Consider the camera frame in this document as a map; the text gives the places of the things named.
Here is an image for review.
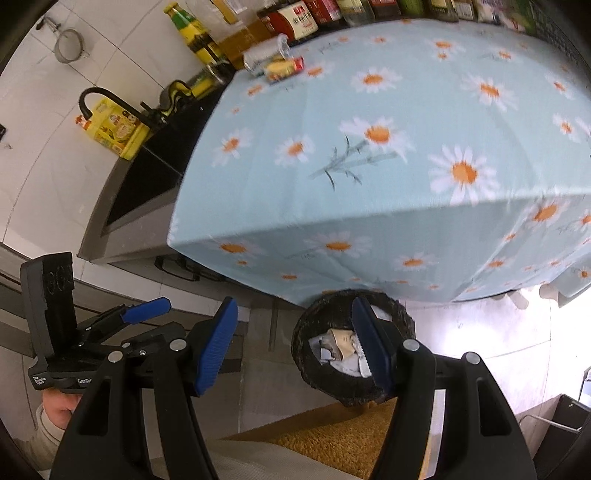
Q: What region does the orange cap red label bottle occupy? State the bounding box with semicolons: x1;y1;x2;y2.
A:
369;0;402;19

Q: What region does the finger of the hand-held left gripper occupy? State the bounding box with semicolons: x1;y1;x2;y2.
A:
76;298;172;335
92;323;185;356

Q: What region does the black cap sauce bottle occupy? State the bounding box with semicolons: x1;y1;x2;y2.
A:
305;0;345;24

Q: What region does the green-capped yellow bottle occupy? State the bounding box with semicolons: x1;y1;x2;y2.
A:
164;2;227;70

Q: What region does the yellow green sponge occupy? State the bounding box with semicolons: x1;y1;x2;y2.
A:
187;67;229;97

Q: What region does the daisy printed blue tablecloth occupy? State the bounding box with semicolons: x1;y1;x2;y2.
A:
167;18;591;308

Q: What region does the black trash bin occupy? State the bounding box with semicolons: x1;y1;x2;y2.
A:
292;288;415;408

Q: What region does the clear bottle yellow cap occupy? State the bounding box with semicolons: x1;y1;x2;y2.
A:
337;0;375;26

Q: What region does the yellow printed box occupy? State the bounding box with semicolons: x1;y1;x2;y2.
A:
76;99;153;161

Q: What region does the dark box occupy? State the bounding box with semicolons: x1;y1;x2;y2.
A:
517;392;591;480

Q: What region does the small bottle yellow cap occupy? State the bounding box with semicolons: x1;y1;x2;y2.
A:
427;0;460;21

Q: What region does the black kitchen sink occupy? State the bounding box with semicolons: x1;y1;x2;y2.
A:
99;99;222;234

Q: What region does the black faucet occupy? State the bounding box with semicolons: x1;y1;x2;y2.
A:
78;87;158;134

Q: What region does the green packet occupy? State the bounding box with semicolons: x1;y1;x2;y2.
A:
503;0;536;33

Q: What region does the metal mesh strainer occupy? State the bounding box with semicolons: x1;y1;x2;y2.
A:
54;28;90;64

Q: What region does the yellow floor mat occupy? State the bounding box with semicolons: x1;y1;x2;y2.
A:
222;397;402;480

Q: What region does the large jug red label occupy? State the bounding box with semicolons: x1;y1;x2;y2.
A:
256;0;319;44

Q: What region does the person's left forearm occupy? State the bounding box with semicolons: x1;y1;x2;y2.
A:
18;406;65;469

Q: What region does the black cabinet handle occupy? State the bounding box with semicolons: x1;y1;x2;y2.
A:
154;255;227;282

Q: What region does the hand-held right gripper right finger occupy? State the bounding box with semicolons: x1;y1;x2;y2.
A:
351;295;539;480

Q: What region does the large clear oil jug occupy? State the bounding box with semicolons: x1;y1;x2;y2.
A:
203;0;273;70

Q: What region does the person's left hand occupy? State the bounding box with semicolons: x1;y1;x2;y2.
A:
42;390;80;430

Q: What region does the yellow snack wrapper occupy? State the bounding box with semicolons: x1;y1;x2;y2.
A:
263;56;305;84

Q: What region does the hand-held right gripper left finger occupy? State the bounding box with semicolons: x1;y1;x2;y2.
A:
50;295;240;480

